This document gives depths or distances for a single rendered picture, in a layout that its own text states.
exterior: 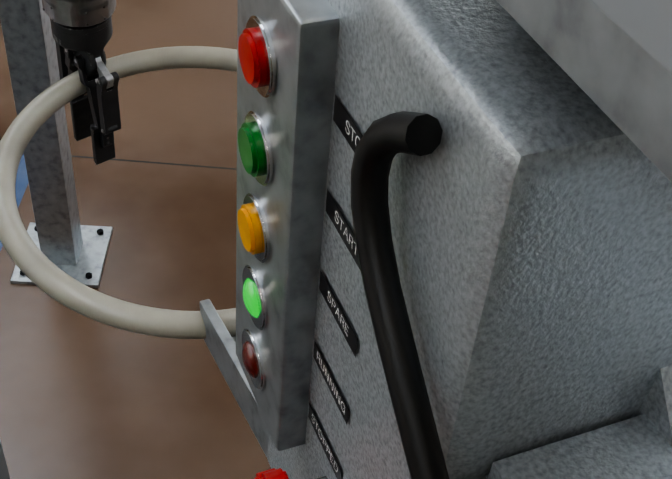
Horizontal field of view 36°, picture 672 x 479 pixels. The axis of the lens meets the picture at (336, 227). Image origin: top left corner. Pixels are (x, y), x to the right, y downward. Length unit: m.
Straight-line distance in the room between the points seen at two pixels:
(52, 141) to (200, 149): 0.65
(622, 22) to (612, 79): 0.02
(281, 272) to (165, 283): 1.92
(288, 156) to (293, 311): 0.10
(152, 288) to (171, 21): 1.17
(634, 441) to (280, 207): 0.19
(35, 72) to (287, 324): 1.65
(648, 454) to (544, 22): 0.22
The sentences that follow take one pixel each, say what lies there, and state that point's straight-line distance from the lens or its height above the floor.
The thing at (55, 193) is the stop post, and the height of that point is 0.23.
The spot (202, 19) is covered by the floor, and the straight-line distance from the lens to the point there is 3.33.
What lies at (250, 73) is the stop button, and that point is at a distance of 0.45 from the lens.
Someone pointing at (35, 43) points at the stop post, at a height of 0.61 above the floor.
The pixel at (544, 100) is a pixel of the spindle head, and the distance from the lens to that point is 0.32.
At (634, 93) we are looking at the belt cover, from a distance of 0.25.
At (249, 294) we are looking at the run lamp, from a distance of 0.55.
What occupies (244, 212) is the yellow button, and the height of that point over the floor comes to 1.39.
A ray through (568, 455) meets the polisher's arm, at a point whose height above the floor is 1.39.
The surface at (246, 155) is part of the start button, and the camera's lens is 0.48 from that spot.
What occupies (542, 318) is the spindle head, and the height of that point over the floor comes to 1.47.
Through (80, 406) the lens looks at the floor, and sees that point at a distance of 2.20.
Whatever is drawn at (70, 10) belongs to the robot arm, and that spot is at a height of 1.07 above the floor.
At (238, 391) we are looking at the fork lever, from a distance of 1.00.
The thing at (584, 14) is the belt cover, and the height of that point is 1.60.
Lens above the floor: 1.73
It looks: 42 degrees down
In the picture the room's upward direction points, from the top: 5 degrees clockwise
